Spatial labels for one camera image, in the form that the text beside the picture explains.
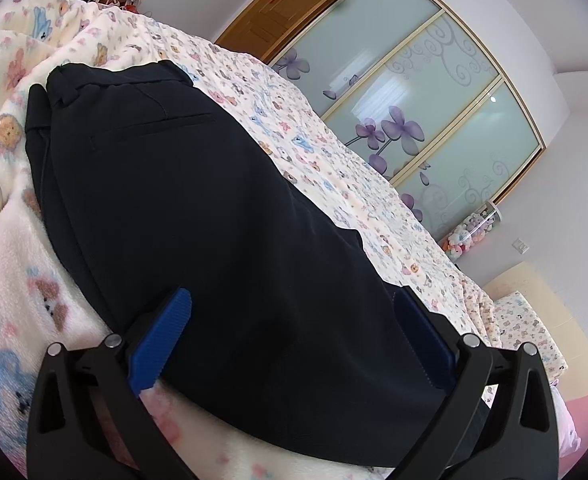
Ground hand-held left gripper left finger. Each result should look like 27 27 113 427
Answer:
26 287 203 480

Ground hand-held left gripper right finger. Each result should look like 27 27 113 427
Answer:
392 288 560 480

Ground black pants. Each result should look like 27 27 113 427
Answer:
26 60 490 470

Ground print pillow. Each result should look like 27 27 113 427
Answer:
494 292 568 386

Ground clear jar of plush toys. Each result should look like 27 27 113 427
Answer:
442 201 504 263

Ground floral print bed sheet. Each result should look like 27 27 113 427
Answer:
81 2 500 356

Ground sliding glass wardrobe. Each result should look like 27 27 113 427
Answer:
268 0 546 244

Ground wooden door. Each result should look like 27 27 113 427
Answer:
214 0 347 65

